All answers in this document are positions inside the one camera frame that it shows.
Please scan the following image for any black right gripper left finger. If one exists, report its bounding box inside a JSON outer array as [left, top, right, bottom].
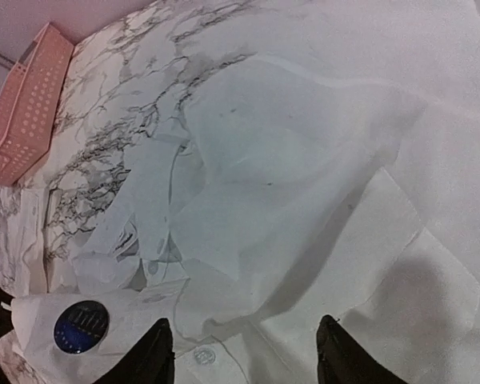
[[106, 318, 175, 384]]

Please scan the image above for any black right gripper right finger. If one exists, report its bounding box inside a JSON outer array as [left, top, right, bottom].
[[316, 314, 406, 384]]

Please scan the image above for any blue round brooch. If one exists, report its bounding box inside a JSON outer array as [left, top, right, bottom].
[[53, 300, 110, 354]]

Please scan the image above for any white button shirt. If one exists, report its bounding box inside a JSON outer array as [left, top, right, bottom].
[[13, 1, 480, 383]]

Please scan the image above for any pink plastic basket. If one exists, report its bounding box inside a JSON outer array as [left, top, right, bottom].
[[0, 23, 74, 186]]

